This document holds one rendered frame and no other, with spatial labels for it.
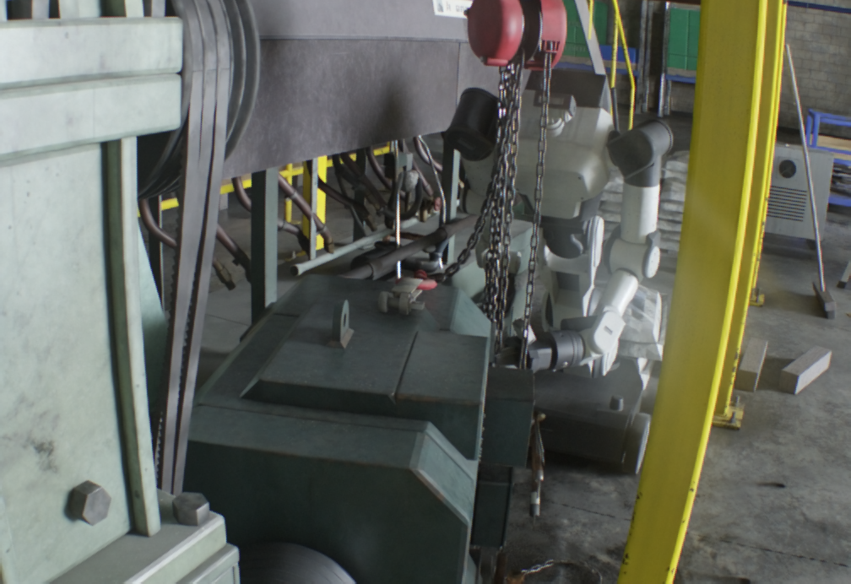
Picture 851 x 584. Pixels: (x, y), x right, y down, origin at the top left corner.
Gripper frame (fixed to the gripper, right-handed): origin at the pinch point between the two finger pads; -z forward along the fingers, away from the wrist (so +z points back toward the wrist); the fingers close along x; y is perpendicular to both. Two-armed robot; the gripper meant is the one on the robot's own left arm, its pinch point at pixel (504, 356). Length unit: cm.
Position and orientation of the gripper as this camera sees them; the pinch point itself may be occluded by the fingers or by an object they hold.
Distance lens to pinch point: 182.6
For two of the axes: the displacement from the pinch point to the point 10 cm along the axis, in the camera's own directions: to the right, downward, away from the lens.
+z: 9.3, -0.6, 3.7
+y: 0.5, -9.6, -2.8
